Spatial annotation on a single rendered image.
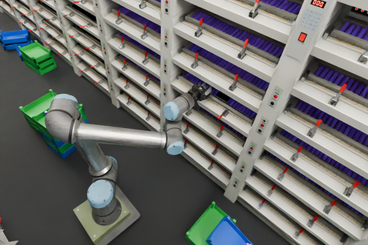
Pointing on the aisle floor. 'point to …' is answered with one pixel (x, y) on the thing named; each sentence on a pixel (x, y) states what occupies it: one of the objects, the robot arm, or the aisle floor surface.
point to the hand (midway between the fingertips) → (209, 88)
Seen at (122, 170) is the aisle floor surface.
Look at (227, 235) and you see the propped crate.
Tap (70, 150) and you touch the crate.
